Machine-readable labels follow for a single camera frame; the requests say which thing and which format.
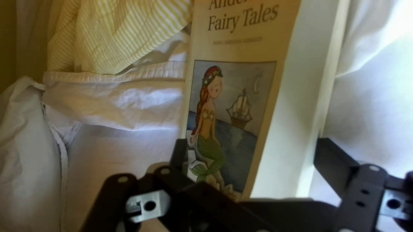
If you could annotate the white pillow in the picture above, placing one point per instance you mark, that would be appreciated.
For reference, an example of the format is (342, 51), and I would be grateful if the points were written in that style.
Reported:
(375, 78)

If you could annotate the Andersen's Fairy Tales book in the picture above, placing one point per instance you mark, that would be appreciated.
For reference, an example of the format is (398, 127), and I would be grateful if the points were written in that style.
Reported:
(246, 107)

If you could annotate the white duvet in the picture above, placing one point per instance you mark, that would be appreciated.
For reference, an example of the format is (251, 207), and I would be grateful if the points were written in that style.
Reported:
(98, 129)

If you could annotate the yellow striped blanket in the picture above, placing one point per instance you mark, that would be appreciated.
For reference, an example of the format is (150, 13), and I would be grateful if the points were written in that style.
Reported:
(116, 34)

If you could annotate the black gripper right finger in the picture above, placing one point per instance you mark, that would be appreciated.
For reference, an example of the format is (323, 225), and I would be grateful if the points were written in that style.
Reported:
(366, 194)

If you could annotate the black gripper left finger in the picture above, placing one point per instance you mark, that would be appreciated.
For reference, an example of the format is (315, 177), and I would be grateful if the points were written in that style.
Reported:
(116, 202)

